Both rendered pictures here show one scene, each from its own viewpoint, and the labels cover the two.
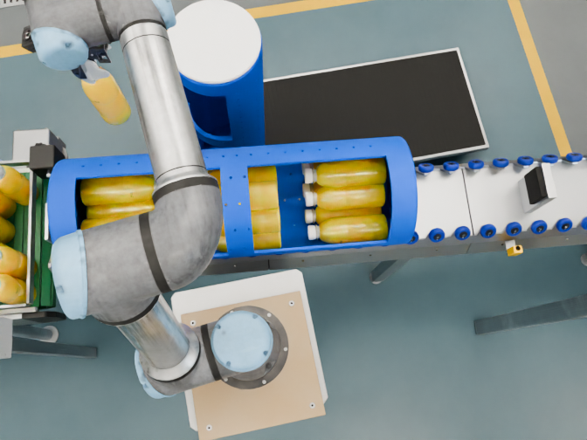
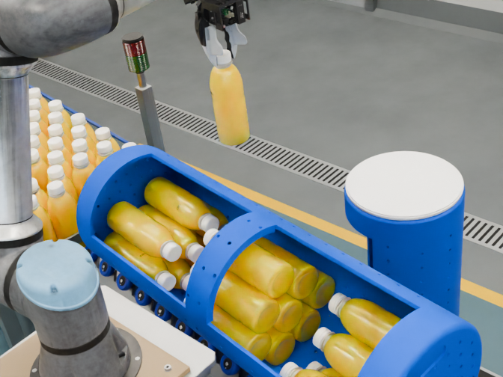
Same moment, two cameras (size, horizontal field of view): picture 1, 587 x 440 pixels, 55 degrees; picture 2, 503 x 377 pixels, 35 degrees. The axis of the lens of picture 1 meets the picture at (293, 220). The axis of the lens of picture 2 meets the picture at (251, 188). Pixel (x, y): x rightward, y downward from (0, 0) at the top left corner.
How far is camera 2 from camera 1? 1.01 m
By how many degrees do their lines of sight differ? 51
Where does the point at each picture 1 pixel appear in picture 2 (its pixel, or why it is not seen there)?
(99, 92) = (215, 79)
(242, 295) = (144, 330)
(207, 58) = (381, 189)
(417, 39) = not seen: outside the picture
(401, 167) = (421, 325)
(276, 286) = (178, 348)
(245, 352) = (41, 271)
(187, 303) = not seen: hidden behind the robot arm
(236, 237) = (199, 279)
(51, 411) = not seen: outside the picture
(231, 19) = (439, 178)
